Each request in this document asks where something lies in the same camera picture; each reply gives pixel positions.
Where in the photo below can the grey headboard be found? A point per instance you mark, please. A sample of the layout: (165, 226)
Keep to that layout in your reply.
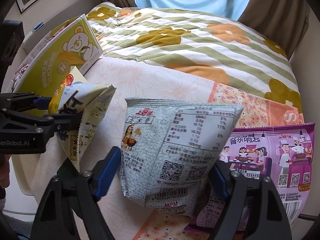
(77, 9)

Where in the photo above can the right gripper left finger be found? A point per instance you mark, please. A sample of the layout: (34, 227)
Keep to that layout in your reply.
(65, 198)

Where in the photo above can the right brown curtain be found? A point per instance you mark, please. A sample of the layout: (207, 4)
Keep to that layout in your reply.
(282, 21)

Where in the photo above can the purple snack bag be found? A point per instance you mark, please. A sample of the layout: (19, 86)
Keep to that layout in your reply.
(284, 153)

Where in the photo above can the person's left hand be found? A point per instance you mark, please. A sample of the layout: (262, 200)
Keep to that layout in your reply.
(4, 174)

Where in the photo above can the grey newspaper print snack bag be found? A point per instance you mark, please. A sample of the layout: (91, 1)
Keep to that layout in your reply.
(168, 148)

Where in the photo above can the floral striped quilt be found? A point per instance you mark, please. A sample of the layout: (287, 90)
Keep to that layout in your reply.
(197, 43)

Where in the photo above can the green cardboard box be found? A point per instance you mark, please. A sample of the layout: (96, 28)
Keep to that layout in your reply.
(72, 44)

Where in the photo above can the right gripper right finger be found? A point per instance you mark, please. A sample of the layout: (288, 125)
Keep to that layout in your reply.
(267, 218)

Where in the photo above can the orange floral towel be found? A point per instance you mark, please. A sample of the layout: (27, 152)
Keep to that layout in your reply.
(258, 112)

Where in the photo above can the blue cream snack bag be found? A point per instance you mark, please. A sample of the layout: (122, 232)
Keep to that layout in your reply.
(91, 102)

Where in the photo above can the white blue item on headboard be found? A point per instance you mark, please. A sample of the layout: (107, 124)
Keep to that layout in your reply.
(33, 30)

